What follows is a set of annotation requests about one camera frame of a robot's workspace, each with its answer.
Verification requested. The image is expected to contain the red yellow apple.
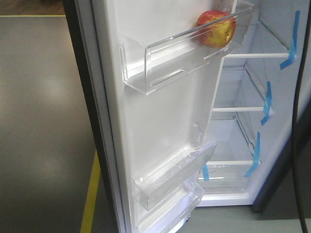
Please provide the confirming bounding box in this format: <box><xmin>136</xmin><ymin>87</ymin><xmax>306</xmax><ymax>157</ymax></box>
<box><xmin>196</xmin><ymin>10</ymin><xmax>236</xmax><ymax>48</ymax></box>

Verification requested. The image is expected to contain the side-by-side fridge body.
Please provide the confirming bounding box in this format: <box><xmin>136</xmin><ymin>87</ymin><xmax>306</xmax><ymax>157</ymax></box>
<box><xmin>199</xmin><ymin>0</ymin><xmax>311</xmax><ymax>212</ymax></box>

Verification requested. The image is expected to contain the clear upper door bin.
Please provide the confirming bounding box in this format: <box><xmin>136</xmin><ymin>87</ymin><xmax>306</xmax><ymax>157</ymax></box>
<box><xmin>115</xmin><ymin>0</ymin><xmax>255</xmax><ymax>95</ymax></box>

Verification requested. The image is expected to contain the clear door bin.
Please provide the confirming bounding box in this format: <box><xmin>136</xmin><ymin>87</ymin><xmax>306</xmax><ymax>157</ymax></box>
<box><xmin>115</xmin><ymin>0</ymin><xmax>255</xmax><ymax>95</ymax></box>
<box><xmin>133</xmin><ymin>141</ymin><xmax>217</xmax><ymax>211</ymax></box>
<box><xmin>136</xmin><ymin>178</ymin><xmax>204</xmax><ymax>233</ymax></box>

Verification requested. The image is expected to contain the clear middle door bin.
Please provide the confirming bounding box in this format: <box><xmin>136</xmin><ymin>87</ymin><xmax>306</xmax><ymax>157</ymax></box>
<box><xmin>133</xmin><ymin>141</ymin><xmax>217</xmax><ymax>211</ymax></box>

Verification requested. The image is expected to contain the clear lower door bin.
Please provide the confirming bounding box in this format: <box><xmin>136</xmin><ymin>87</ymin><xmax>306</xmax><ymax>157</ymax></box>
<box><xmin>136</xmin><ymin>178</ymin><xmax>204</xmax><ymax>233</ymax></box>

